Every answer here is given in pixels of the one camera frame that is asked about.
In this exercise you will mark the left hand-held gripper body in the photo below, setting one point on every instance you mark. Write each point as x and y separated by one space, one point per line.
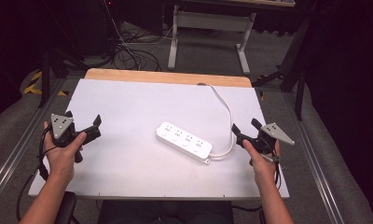
62 126

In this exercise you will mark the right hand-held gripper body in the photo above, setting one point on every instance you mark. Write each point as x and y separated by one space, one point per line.
273 133

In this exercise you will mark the white power strip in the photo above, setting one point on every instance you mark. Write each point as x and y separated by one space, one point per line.
183 141

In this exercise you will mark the person's left hand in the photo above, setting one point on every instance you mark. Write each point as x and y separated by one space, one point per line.
61 160

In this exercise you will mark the person's right hand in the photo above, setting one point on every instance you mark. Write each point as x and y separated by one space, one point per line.
264 168

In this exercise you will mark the black metal stand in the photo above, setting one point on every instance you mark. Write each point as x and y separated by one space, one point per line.
295 68
45 77

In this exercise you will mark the wooden table board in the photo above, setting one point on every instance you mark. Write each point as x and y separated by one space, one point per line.
163 76

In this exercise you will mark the black chair armrest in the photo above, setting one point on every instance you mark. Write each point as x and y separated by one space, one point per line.
66 208

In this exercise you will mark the wooden desk top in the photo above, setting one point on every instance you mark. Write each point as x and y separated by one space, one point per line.
268 2

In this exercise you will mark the aluminium rail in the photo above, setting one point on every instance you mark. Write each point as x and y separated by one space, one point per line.
18 146
312 158

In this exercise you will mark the white metal desk frame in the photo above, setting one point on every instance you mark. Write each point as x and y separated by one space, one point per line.
206 21

